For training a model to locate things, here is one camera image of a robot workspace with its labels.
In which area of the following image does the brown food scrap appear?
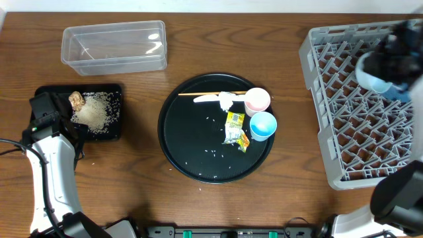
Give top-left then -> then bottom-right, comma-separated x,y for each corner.
68,91 -> 86,112

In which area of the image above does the large dark blue bowl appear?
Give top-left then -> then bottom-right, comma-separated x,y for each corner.
382,83 -> 410,102

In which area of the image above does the light blue small bowl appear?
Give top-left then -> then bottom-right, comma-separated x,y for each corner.
354,52 -> 393,94

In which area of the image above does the pile of rice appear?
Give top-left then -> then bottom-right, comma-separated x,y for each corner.
71,92 -> 121,135

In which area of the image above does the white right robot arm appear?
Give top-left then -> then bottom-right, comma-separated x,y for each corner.
299,19 -> 422,237

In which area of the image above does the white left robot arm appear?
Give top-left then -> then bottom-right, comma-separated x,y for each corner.
22,93 -> 139,237

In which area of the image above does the black rectangular waste tray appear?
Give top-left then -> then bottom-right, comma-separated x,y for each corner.
34,83 -> 122,141

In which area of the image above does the grey dishwasher rack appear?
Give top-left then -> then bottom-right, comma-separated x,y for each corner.
299,21 -> 422,190

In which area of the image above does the clear plastic bin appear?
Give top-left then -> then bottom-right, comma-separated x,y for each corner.
61,20 -> 167,76

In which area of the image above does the round black serving tray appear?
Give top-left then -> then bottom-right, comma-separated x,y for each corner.
158,73 -> 274,184

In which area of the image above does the pink cup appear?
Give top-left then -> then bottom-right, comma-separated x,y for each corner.
244,87 -> 271,117

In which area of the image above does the light blue cup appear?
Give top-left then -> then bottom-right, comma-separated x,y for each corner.
250,112 -> 278,141

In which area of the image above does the white plastic spoon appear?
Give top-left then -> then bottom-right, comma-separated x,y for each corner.
193,95 -> 245,103

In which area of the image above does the wooden chopstick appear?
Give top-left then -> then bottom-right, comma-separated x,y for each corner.
178,91 -> 246,96

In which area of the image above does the crumpled white tissue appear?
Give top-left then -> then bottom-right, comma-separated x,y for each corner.
218,91 -> 237,112

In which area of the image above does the yellow snack wrapper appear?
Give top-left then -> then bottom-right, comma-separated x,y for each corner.
223,111 -> 250,153

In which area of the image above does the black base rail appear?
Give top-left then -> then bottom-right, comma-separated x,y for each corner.
143,226 -> 314,238

